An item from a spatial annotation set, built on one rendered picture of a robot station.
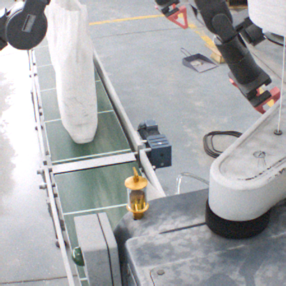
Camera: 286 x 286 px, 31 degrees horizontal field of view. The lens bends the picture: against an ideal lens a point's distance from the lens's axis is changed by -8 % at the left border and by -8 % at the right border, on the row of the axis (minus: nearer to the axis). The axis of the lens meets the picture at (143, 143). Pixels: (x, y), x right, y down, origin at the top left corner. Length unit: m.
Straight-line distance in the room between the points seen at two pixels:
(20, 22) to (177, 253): 0.46
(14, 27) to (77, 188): 1.62
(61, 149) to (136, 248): 2.09
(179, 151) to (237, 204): 2.73
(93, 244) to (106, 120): 2.27
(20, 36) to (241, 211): 0.47
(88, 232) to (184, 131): 2.89
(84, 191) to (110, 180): 0.14
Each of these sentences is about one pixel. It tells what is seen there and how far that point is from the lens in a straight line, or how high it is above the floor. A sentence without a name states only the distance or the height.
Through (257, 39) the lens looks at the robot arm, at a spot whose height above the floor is 1.43.
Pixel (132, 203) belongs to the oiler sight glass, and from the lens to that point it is 0.70.
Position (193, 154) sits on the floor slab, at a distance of 3.34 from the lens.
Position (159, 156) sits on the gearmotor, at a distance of 2.68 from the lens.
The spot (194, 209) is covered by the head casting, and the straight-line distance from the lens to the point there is 0.72.
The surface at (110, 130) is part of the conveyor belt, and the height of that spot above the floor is 0.38.
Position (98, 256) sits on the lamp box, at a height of 1.31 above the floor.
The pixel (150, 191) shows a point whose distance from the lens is 1.32.
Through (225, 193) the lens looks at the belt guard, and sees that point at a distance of 0.64.
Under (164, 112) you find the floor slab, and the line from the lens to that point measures 3.79.
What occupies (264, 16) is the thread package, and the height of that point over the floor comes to 1.56.
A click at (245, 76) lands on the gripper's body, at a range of 1.06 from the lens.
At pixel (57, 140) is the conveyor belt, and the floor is 0.38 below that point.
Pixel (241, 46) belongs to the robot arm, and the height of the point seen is 1.42.
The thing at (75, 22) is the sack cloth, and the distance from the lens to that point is 2.48.
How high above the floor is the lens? 1.78
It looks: 31 degrees down
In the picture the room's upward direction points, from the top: 3 degrees counter-clockwise
